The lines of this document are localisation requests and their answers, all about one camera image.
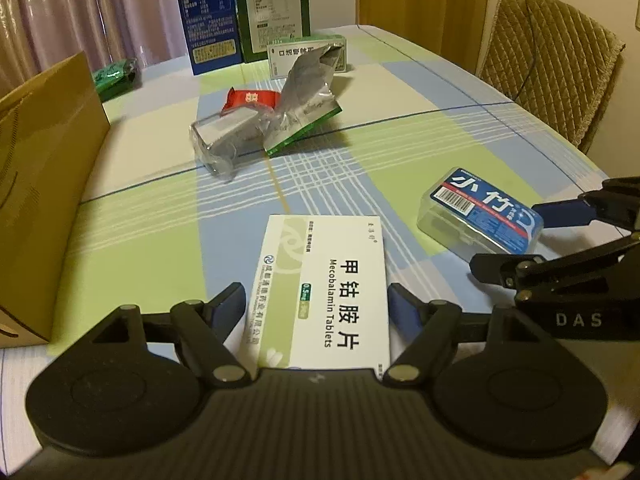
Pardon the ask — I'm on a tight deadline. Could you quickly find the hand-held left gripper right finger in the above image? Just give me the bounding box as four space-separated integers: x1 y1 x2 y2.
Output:
382 282 538 388

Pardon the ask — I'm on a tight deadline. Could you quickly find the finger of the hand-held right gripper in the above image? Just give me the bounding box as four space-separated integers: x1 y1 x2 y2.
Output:
532 176 640 229
470 232 640 306

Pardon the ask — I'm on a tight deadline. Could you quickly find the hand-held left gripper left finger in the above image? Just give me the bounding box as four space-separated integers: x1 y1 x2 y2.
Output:
90 282 249 388

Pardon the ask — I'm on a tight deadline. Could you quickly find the clear floss box blue label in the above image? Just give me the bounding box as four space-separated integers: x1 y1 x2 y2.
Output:
417 167 544 261

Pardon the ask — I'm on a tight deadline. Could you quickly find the white tablet box green stripe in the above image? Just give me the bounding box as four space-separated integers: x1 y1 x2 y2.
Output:
239 214 392 372

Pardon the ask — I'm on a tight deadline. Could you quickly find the clear plastic box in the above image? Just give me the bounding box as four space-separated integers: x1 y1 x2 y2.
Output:
189 109 268 182

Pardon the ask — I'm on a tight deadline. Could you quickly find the red snack packet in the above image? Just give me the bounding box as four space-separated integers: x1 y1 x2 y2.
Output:
220 87 282 115

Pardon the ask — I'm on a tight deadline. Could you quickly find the brown cardboard box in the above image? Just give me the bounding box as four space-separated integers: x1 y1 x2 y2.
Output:
0 51 112 348

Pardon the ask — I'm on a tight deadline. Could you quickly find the silver foil pouch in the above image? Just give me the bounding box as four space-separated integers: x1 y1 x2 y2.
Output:
262 44 343 157

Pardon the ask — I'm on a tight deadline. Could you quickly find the green and white medicine box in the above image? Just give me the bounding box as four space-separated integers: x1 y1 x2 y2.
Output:
266 34 349 79

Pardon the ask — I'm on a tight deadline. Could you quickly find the checked cloth desktop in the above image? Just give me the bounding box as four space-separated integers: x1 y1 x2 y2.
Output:
0 24 640 461

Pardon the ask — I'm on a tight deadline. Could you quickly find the chair with quilted cover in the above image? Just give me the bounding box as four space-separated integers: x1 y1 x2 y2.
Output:
477 0 627 156

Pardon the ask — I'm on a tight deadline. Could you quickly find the green snack packet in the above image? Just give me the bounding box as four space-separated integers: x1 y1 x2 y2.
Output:
93 57 138 103

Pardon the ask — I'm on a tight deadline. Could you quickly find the blue milk carton case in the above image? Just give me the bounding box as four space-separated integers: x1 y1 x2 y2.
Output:
172 0 242 77

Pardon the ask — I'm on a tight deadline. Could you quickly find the dark green carton case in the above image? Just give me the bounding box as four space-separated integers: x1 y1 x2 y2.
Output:
231 0 312 64

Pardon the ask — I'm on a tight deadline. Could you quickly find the mauve curtain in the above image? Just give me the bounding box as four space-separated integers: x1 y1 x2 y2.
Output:
0 0 186 91

